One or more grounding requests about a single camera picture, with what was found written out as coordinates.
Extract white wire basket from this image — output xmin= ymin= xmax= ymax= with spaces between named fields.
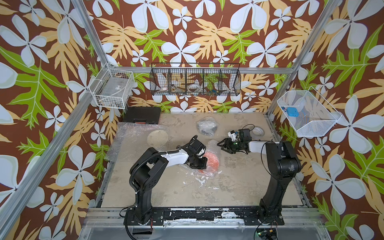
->
xmin=89 ymin=64 xmax=136 ymax=110
xmin=277 ymin=87 xmax=342 ymax=138

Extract white wire basket left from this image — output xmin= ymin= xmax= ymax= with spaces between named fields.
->
xmin=89 ymin=64 xmax=136 ymax=110

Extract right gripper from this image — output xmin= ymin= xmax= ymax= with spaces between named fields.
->
xmin=216 ymin=137 xmax=243 ymax=154

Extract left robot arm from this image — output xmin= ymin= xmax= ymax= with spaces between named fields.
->
xmin=124 ymin=135 xmax=208 ymax=225

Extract clear tape roll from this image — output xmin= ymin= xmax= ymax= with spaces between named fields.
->
xmin=252 ymin=127 xmax=265 ymax=137

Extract cream dinner plate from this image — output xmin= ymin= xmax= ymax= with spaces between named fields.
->
xmin=147 ymin=130 xmax=169 ymax=148

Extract white wire basket right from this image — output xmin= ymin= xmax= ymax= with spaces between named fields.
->
xmin=277 ymin=87 xmax=342 ymax=138

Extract orange dinner plate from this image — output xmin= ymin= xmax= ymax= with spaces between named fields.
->
xmin=204 ymin=152 xmax=220 ymax=173

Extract bubble wrap pile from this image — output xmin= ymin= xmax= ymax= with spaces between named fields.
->
xmin=106 ymin=122 xmax=171 ymax=163

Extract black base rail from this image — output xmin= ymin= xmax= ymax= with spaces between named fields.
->
xmin=119 ymin=206 xmax=285 ymax=227

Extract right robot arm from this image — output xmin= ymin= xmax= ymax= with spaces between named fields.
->
xmin=217 ymin=129 xmax=302 ymax=225

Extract black wire basket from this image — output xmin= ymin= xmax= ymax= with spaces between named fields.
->
xmin=149 ymin=63 xmax=242 ymax=96

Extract black plastic case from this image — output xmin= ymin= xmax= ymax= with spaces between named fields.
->
xmin=123 ymin=107 xmax=162 ymax=125

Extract blue small object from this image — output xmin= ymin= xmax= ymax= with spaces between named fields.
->
xmin=286 ymin=107 xmax=300 ymax=118

